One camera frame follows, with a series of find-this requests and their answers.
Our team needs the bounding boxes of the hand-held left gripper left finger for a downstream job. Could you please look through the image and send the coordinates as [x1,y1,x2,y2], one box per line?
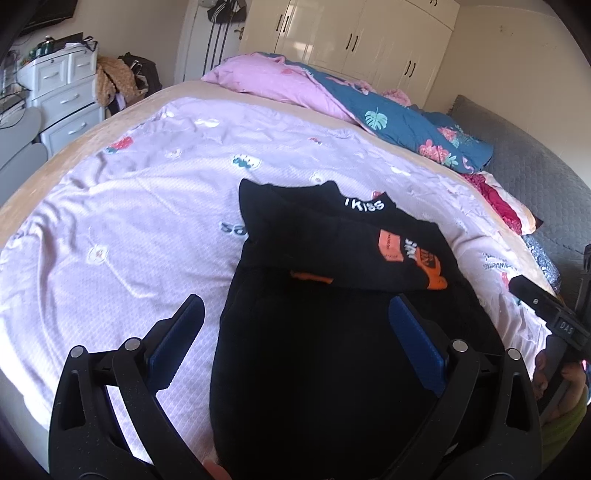
[47,294,222,480]

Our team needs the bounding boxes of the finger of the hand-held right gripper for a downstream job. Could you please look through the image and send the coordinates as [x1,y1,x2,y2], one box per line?
[508,274,561,320]

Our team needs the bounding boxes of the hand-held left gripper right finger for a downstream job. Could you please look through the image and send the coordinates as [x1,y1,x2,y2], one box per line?
[388,294,543,480]

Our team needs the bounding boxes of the black long-sleeve sweater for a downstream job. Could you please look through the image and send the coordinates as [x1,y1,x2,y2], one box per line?
[209,178,506,480]

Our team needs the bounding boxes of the person's right hand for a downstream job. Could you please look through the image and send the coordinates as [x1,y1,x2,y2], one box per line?
[534,351,591,407]

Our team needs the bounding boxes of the blue patterned pillow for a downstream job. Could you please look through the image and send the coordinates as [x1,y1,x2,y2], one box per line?
[524,233,561,294]

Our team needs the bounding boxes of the red floral pillow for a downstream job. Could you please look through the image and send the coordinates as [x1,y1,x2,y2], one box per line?
[459,171,543,236]

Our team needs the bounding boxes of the pink printed bed sheet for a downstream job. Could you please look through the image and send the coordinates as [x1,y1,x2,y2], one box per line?
[0,80,561,467]

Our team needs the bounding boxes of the grey quilted headboard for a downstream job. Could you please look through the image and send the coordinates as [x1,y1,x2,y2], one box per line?
[445,95,591,296]

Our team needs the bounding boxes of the blue floral pink-lined quilt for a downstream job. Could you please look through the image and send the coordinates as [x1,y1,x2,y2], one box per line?
[202,52,494,174]

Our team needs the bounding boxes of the pink ruffled cloth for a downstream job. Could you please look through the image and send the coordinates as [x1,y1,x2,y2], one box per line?
[382,88,413,108]

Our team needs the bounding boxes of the grey chair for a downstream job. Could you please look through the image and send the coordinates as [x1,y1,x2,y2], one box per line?
[0,108,49,178]

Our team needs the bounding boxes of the white drawer cabinet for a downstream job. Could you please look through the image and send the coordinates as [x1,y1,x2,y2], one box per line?
[18,41,106,155]

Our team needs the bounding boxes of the brown fuzzy garment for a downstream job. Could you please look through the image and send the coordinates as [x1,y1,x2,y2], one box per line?
[96,56,139,104]

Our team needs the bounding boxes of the black bag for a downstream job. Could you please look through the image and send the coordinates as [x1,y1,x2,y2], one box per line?
[117,52,163,93]

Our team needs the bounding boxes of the white door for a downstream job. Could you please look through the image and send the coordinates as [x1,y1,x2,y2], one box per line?
[178,0,250,84]

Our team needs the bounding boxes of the white wardrobe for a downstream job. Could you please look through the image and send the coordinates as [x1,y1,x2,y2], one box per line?
[238,0,460,112]

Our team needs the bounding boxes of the black television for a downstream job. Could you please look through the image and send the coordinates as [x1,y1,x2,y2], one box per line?
[21,0,78,33]

